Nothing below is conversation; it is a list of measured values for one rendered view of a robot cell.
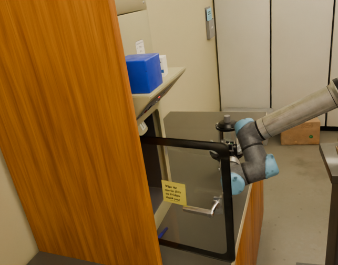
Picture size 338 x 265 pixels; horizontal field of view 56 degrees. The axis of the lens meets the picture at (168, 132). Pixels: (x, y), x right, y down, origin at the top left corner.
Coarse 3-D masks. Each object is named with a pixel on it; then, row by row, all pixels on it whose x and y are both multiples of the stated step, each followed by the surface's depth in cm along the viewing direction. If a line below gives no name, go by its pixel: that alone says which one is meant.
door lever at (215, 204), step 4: (212, 204) 89; (216, 204) 88; (184, 208) 88; (188, 208) 87; (192, 208) 87; (196, 208) 87; (200, 208) 87; (212, 208) 86; (216, 208) 87; (192, 212) 87; (196, 212) 86; (200, 212) 86; (204, 212) 85; (208, 212) 85; (212, 212) 84; (208, 216) 85; (212, 216) 85
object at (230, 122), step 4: (224, 116) 145; (228, 116) 144; (220, 120) 148; (224, 120) 145; (228, 120) 145; (232, 120) 146; (220, 124) 145; (224, 124) 144; (228, 124) 143; (232, 124) 143
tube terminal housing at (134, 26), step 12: (132, 12) 99; (144, 12) 105; (120, 24) 91; (132, 24) 98; (144, 24) 105; (132, 36) 98; (144, 36) 106; (132, 48) 98; (156, 108) 117; (156, 120) 124; (156, 132) 124
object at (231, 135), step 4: (216, 124) 149; (220, 128) 144; (224, 128) 143; (228, 128) 142; (232, 128) 142; (220, 132) 145; (224, 132) 144; (228, 132) 143; (232, 132) 144; (220, 136) 146; (224, 136) 145; (228, 136) 144; (232, 136) 144; (228, 140) 145; (232, 140) 145; (236, 140) 146
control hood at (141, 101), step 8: (168, 72) 106; (176, 72) 105; (168, 80) 97; (176, 80) 111; (160, 88) 90; (168, 88) 108; (136, 96) 86; (144, 96) 85; (152, 96) 86; (136, 104) 87; (144, 104) 86; (136, 112) 88
